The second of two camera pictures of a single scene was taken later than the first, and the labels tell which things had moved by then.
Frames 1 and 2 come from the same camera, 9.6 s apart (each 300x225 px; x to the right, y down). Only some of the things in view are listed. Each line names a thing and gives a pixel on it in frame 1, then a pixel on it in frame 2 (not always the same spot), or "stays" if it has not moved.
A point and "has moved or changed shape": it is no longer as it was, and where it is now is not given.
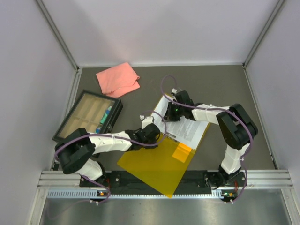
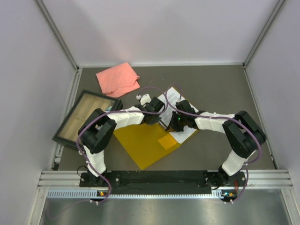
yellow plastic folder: [161, 166] has moved or changed shape
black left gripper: [150, 147] → [155, 121]
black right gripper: [169, 116] → [173, 126]
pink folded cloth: [118, 79] stays
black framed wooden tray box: [94, 112] stays
